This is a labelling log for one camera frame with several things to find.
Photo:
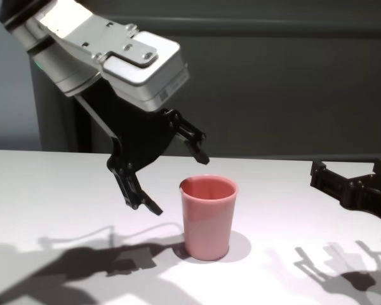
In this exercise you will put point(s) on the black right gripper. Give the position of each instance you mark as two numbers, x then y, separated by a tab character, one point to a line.
374	200

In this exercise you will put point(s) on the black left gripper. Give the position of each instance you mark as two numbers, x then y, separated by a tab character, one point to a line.
133	133

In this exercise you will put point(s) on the pink plastic cup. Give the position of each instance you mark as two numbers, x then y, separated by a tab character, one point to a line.
206	222

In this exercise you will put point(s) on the black vertical post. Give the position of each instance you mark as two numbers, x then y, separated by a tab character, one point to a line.
82	133

